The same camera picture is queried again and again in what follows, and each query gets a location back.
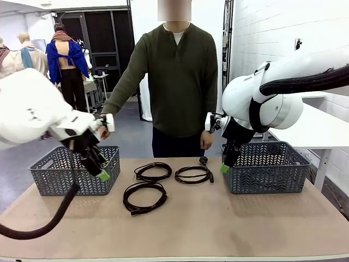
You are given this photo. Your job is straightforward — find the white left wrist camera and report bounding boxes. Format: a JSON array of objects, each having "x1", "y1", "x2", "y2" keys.
[{"x1": 105, "y1": 114, "x2": 115, "y2": 134}]

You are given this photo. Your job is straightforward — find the person in green shirt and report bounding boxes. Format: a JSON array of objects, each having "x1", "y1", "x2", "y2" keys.
[{"x1": 117, "y1": 0, "x2": 219, "y2": 158}]

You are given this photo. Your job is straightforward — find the black braided right arm hose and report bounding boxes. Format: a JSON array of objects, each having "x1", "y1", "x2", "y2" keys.
[{"x1": 248, "y1": 65, "x2": 349, "y2": 134}]

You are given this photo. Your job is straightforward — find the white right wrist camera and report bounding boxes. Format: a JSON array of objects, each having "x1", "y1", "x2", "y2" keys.
[{"x1": 204, "y1": 111, "x2": 222, "y2": 134}]

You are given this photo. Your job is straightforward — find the thin black gold-tipped cable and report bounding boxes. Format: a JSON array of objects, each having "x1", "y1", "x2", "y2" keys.
[{"x1": 133, "y1": 162, "x2": 173, "y2": 183}]

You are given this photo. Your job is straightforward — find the black braided arm hose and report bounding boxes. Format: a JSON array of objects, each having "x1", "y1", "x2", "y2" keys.
[
  {"x1": 248, "y1": 65, "x2": 349, "y2": 134},
  {"x1": 0, "y1": 182, "x2": 80, "y2": 241}
]

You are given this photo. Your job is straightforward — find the black framed partition panels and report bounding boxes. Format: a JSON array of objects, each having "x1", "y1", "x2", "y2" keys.
[{"x1": 56, "y1": 10, "x2": 136, "y2": 100}]

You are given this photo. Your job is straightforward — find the person's left hand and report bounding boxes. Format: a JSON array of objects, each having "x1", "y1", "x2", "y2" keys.
[{"x1": 200, "y1": 131, "x2": 215, "y2": 150}]

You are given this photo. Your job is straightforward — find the mannequin with patterned scarf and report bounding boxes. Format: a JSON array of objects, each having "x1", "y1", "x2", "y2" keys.
[{"x1": 0, "y1": 37, "x2": 17, "y2": 80}]

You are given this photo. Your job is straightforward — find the bald beige-clothed mannequin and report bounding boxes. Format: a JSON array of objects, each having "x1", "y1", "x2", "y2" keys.
[{"x1": 16, "y1": 32, "x2": 49, "y2": 79}]

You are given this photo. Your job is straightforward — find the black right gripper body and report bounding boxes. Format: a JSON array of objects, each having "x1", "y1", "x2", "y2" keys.
[{"x1": 222, "y1": 117, "x2": 256, "y2": 150}]

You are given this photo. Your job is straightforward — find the person's right hand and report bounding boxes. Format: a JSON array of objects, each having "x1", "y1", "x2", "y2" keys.
[{"x1": 97, "y1": 115, "x2": 112, "y2": 140}]

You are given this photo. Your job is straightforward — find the grey plastic lattice basket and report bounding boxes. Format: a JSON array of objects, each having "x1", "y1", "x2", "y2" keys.
[
  {"x1": 221, "y1": 141, "x2": 311, "y2": 195},
  {"x1": 28, "y1": 145, "x2": 121, "y2": 197}
]

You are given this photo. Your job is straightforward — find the person's left forearm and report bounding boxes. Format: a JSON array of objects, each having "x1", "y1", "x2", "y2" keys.
[{"x1": 200, "y1": 92, "x2": 219, "y2": 134}]

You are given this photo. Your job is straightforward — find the person's right forearm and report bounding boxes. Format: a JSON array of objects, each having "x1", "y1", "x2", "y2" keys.
[{"x1": 100, "y1": 79, "x2": 137, "y2": 117}]

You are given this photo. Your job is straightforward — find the mannequin with blue garment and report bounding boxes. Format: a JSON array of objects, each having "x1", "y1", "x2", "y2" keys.
[{"x1": 45, "y1": 23, "x2": 91, "y2": 113}]

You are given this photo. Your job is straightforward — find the small grey side table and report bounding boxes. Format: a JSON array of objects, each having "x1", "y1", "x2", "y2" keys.
[{"x1": 83, "y1": 73, "x2": 110, "y2": 111}]

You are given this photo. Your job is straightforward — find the black braided left arm hose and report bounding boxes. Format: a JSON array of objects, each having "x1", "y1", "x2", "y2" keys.
[{"x1": 0, "y1": 182, "x2": 80, "y2": 241}]

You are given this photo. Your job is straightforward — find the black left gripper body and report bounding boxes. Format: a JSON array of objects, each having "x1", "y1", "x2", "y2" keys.
[{"x1": 60, "y1": 128, "x2": 101, "y2": 158}]

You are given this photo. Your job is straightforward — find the black power cable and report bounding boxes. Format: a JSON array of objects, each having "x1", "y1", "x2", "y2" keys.
[
  {"x1": 173, "y1": 156, "x2": 215, "y2": 185},
  {"x1": 122, "y1": 181, "x2": 169, "y2": 217}
]

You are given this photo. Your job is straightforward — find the white torso mannequin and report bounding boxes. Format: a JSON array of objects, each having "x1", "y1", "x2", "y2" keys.
[{"x1": 77, "y1": 38, "x2": 93, "y2": 70}]

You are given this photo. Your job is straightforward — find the white table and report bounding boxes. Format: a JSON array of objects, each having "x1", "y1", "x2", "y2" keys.
[
  {"x1": 298, "y1": 91, "x2": 328, "y2": 100},
  {"x1": 263, "y1": 98, "x2": 349, "y2": 192}
]

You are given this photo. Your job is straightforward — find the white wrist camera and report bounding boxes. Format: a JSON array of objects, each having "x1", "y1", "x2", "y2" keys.
[
  {"x1": 105, "y1": 114, "x2": 115, "y2": 134},
  {"x1": 204, "y1": 111, "x2": 222, "y2": 134}
]

